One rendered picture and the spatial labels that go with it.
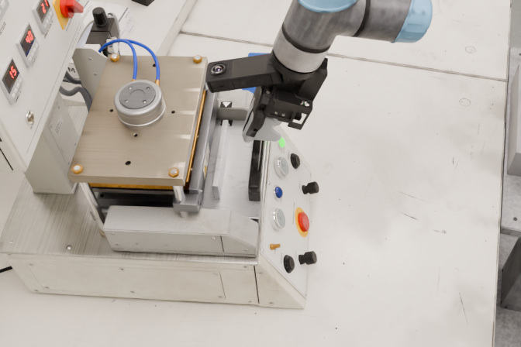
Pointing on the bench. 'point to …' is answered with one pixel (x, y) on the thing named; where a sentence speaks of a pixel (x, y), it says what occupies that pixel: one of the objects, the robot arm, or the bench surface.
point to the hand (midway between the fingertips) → (244, 135)
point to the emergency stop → (303, 221)
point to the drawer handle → (256, 170)
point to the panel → (298, 239)
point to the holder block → (134, 200)
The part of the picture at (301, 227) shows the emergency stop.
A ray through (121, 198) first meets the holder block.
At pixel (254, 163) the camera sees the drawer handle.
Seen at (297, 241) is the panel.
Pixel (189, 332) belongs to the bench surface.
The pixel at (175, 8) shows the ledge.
